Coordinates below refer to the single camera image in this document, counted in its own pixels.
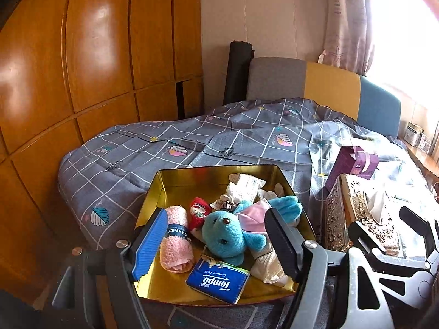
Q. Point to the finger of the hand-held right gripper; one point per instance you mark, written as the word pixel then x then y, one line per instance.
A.
pixel 418 222
pixel 367 234

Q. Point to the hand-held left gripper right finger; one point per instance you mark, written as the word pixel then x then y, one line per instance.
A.
pixel 279 243

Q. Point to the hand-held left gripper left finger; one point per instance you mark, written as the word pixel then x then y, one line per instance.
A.
pixel 151 243

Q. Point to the pink towel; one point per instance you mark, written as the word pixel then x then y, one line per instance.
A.
pixel 175 246

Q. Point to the red plush toy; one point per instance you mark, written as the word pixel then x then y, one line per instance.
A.
pixel 199 212

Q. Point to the blue plush toy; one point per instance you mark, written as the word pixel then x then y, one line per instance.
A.
pixel 223 233

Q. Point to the mottled pink scrunchie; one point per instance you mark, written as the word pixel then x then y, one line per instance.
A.
pixel 226 205

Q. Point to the gold tin box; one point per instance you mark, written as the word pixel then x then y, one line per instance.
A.
pixel 185 185

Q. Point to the white printed packet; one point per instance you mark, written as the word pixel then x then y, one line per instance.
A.
pixel 245 181

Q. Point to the blue tissue packet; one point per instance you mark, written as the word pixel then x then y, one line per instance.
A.
pixel 216 282

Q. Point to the white tissue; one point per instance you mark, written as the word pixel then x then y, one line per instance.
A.
pixel 375 205

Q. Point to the gold ornate tissue box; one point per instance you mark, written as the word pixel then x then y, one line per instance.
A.
pixel 336 212

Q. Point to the wooden desk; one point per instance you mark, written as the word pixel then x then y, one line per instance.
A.
pixel 425 159

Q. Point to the purple cardboard box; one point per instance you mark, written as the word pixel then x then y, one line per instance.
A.
pixel 346 164

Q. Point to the small clear container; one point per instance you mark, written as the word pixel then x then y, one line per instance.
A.
pixel 426 142

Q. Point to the white container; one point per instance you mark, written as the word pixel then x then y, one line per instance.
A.
pixel 413 132

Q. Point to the grey checked quilt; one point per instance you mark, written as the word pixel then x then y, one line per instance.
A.
pixel 171 137

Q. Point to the grey yellow blue headboard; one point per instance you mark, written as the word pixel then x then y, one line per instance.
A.
pixel 329 78

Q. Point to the black rolled mat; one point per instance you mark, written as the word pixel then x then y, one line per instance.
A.
pixel 236 72

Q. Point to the bright window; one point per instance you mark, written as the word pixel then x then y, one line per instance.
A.
pixel 404 41

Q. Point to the wooden wardrobe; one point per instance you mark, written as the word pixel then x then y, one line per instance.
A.
pixel 85 58

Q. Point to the patterned pink curtain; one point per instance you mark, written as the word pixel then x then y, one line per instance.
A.
pixel 346 24

